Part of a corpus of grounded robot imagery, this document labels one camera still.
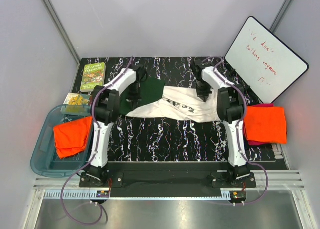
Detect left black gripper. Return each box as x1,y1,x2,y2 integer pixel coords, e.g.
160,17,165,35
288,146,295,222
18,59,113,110
126,81,141,110

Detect orange t-shirt in bin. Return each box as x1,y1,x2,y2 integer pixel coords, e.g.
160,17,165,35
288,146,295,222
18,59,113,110
53,116,93,159

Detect white dry-erase board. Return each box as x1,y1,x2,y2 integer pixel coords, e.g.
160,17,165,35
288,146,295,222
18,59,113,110
225,16,309,104

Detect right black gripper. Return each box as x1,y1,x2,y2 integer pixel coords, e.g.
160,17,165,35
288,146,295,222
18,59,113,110
194,79,212,103

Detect teal plastic bin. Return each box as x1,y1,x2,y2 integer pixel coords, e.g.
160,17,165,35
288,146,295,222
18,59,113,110
30,104,93,178

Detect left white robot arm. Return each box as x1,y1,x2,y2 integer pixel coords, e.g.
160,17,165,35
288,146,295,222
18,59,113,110
85,64,148,187

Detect folded magenta t-shirt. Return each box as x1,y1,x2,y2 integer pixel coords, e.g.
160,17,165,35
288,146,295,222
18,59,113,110
246,103,274,146

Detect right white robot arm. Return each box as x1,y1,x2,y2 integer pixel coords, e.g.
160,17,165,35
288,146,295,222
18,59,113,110
190,59,251,188

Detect white and green t-shirt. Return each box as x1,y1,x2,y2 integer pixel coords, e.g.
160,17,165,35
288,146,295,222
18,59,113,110
120,77,220,123

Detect Brideshead Revisited paperback book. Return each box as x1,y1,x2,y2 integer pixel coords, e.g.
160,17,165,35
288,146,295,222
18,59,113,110
61,93,93,115

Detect green treehouse paperback book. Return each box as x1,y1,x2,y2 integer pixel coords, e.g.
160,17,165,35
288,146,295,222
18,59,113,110
80,62,106,93

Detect aluminium frame rail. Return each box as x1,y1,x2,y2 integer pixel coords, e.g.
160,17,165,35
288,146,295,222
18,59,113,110
33,170,304,201

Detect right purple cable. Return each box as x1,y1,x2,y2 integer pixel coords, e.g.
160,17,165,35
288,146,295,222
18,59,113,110
202,56,270,206

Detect folded orange t-shirt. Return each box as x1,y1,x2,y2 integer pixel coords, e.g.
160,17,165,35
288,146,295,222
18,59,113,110
244,106,287,144

